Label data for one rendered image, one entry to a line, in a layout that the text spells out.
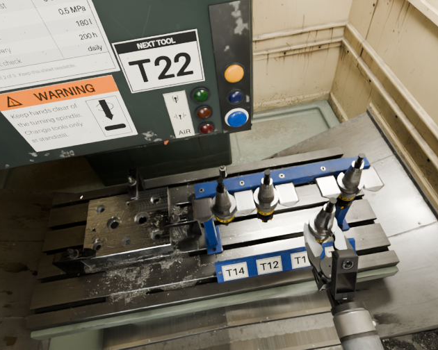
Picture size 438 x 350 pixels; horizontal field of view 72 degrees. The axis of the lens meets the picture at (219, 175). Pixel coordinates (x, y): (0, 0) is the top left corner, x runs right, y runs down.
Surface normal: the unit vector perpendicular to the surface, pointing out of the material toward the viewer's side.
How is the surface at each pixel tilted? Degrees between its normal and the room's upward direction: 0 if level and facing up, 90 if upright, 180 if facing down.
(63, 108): 90
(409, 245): 24
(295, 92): 90
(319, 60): 90
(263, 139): 0
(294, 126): 0
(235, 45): 90
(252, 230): 0
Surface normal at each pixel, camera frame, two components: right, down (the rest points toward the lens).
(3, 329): 0.32, -0.61
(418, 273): -0.49, -0.46
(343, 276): 0.04, 0.36
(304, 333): 0.04, -0.61
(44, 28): 0.14, 0.79
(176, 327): -0.22, -0.56
